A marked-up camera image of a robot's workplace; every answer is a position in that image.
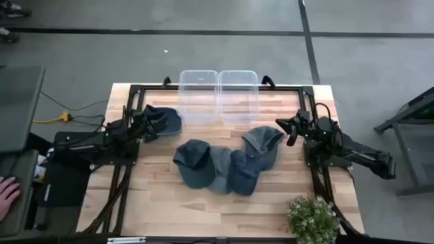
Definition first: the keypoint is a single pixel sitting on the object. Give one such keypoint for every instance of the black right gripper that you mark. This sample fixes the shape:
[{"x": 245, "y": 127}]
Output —
[{"x": 305, "y": 128}]

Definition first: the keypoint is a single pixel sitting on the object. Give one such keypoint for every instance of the very dark navy cap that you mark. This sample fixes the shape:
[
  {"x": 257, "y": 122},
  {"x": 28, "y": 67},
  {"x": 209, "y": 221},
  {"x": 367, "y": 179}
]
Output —
[{"x": 195, "y": 162}]

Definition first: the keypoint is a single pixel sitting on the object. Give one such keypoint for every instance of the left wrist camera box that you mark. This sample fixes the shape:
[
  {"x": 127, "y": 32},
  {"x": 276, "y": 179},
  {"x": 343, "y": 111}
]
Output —
[{"x": 136, "y": 113}]

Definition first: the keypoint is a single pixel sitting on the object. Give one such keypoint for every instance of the dark grey side table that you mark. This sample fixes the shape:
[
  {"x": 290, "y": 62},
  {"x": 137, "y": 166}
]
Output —
[{"x": 407, "y": 135}]

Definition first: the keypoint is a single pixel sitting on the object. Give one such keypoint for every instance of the grey-blue cap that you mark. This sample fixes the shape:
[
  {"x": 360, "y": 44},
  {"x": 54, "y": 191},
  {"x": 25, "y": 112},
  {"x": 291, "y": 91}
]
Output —
[{"x": 222, "y": 158}]

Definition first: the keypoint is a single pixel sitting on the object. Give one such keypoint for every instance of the dark blue denim cap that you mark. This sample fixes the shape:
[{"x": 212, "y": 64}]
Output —
[{"x": 242, "y": 176}]

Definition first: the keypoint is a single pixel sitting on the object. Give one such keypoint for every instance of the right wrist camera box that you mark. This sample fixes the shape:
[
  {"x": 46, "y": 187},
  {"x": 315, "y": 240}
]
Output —
[{"x": 304, "y": 115}]

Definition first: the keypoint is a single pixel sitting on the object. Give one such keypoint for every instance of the black bag with white print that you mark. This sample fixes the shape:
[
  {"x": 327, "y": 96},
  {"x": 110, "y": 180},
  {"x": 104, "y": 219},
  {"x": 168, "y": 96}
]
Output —
[{"x": 64, "y": 186}]

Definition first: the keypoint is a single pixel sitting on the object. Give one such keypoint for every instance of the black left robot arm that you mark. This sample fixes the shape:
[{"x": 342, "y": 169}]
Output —
[{"x": 88, "y": 144}]

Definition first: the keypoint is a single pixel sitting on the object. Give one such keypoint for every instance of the navy blue cap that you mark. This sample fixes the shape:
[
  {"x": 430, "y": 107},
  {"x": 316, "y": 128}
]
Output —
[{"x": 172, "y": 122}]

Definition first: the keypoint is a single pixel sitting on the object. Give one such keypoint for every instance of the grey cap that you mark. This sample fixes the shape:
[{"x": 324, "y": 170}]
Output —
[{"x": 262, "y": 139}]

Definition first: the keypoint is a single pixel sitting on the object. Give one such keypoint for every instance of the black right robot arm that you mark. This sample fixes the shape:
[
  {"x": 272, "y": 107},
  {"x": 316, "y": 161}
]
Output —
[{"x": 359, "y": 154}]

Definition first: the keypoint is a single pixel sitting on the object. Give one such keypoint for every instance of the black frame clamp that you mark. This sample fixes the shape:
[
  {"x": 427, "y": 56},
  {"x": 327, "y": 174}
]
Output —
[
  {"x": 166, "y": 81},
  {"x": 269, "y": 80}
]

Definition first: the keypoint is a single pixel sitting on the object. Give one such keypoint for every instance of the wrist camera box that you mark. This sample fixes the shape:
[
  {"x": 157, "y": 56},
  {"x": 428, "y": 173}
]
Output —
[
  {"x": 136, "y": 113},
  {"x": 304, "y": 115}
]

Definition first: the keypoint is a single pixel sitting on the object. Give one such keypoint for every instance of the black diagonal bar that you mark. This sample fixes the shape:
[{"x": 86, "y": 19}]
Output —
[{"x": 37, "y": 142}]

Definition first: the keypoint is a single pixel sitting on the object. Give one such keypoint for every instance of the yellow white small box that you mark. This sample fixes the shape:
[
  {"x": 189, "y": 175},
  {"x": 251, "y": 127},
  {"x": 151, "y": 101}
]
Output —
[{"x": 40, "y": 171}]

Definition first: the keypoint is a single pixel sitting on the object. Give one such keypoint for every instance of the clear plastic container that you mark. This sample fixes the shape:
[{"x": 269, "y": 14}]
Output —
[
  {"x": 239, "y": 98},
  {"x": 198, "y": 98}
]

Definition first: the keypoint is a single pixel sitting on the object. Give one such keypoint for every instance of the black aluminium table frame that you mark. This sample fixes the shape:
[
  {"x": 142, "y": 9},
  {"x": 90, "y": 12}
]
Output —
[{"x": 137, "y": 98}]

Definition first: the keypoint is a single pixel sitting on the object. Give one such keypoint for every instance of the silver metal bracket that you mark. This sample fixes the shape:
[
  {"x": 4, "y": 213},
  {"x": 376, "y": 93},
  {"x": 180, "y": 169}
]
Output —
[{"x": 125, "y": 240}]

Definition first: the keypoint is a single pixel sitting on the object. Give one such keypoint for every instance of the green plant with white flowers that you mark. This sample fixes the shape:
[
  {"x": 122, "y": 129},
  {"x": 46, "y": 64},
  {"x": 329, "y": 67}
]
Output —
[{"x": 312, "y": 220}]

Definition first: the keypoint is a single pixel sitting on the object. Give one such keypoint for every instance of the person's hand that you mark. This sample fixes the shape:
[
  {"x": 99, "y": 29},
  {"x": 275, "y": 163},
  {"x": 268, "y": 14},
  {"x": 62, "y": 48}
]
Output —
[{"x": 7, "y": 196}]

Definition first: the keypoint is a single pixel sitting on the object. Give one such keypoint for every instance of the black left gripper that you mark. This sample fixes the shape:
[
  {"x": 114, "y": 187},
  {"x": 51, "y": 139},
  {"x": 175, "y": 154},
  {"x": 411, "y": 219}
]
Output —
[{"x": 139, "y": 123}]

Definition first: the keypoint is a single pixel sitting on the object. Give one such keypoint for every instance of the dark grey desk panel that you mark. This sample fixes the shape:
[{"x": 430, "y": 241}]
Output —
[
  {"x": 18, "y": 105},
  {"x": 25, "y": 189}
]

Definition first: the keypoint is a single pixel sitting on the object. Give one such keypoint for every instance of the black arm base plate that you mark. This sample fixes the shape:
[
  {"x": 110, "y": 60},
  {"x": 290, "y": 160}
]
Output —
[
  {"x": 130, "y": 156},
  {"x": 342, "y": 162}
]

